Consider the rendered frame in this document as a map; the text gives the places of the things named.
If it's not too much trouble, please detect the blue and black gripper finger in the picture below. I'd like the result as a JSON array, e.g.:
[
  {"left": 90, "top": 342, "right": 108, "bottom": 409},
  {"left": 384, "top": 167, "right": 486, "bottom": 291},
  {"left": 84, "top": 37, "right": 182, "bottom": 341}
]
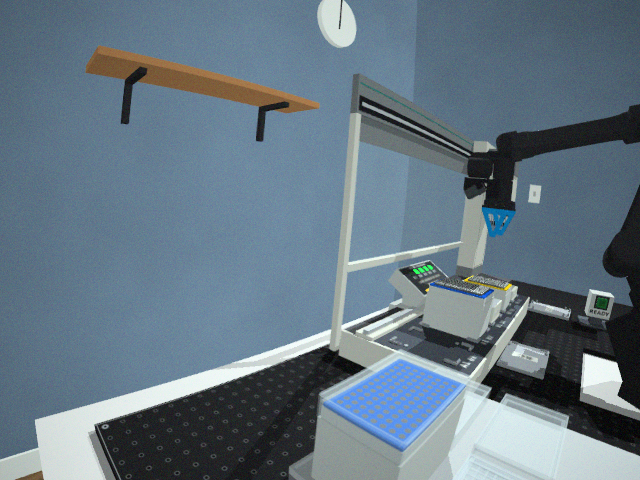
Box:
[
  {"left": 482, "top": 207, "right": 508, "bottom": 237},
  {"left": 493, "top": 210, "right": 516, "bottom": 236}
]

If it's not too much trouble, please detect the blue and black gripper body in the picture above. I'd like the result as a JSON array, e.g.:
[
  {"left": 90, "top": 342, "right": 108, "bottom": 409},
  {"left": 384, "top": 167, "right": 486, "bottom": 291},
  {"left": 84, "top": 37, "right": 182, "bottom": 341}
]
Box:
[{"left": 482, "top": 179, "right": 516, "bottom": 211}]

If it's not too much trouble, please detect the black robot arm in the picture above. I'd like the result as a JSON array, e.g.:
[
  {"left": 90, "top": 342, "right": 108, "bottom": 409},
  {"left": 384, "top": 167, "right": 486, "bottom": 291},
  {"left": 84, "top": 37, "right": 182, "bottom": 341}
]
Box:
[{"left": 464, "top": 104, "right": 640, "bottom": 312}]

